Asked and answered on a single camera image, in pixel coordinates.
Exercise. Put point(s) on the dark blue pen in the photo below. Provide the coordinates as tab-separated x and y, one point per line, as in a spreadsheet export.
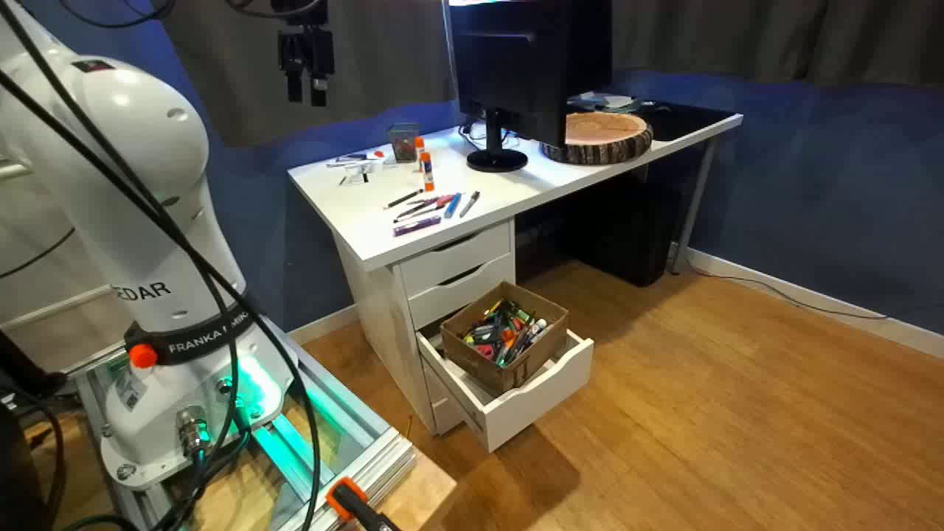
470	204

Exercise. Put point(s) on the black pen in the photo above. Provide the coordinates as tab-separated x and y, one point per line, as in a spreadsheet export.
405	200

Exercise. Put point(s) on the black cabinet under desk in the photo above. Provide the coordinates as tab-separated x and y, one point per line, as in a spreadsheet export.
629	224

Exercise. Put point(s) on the wooden base board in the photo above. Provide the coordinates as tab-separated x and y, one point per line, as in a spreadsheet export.
423	491

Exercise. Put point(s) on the black flat pad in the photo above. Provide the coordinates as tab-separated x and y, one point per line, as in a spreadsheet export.
687	119

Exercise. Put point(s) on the round wood slice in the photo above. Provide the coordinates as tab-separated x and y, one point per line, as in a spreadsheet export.
597	137

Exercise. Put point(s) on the black computer monitor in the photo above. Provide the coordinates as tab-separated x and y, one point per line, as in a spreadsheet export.
520	60

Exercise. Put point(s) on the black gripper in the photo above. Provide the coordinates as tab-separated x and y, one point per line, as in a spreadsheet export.
306	48

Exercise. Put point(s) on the black mesh pen cup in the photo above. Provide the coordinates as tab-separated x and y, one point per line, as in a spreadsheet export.
402	143

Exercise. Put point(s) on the grey curtain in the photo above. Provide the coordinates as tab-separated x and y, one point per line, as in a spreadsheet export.
385	60
786	41

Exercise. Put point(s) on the purple marker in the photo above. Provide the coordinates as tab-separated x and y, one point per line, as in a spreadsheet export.
416	227

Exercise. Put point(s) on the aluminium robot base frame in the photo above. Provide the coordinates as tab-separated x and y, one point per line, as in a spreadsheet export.
364	432

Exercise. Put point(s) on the glue stick orange cap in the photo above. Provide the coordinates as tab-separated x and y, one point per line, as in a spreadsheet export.
419	150
427	179

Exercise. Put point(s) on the open white drawer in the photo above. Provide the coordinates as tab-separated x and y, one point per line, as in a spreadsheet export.
531	407

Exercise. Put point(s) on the white drawer cabinet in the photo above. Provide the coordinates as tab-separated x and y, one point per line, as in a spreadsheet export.
452	261

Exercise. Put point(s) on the white desk leg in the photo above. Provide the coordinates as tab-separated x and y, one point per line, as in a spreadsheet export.
693	203

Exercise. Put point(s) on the white tray of markers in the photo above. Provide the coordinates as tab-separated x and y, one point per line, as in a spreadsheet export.
473	367

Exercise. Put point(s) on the papers behind wood slice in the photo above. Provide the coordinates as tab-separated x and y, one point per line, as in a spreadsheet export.
601	100

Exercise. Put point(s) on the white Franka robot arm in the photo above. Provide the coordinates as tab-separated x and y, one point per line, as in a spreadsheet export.
128	196

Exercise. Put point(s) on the red scissors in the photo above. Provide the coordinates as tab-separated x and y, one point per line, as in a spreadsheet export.
482	348

